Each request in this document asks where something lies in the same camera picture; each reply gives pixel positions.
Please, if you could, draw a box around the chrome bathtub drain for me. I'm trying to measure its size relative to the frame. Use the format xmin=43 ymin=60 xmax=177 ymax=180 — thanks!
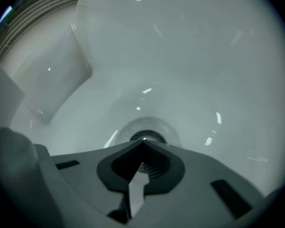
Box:
xmin=128 ymin=130 xmax=168 ymax=176

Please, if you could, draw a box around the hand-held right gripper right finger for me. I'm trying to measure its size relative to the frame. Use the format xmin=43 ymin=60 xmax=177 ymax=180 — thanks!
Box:
xmin=130 ymin=140 xmax=268 ymax=228

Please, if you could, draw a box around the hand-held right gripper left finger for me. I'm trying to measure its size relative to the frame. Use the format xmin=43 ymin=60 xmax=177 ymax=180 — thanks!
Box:
xmin=34 ymin=140 xmax=144 ymax=228

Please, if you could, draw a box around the white bathtub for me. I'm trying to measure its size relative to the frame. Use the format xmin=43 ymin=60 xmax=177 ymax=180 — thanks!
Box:
xmin=0 ymin=0 xmax=285 ymax=197

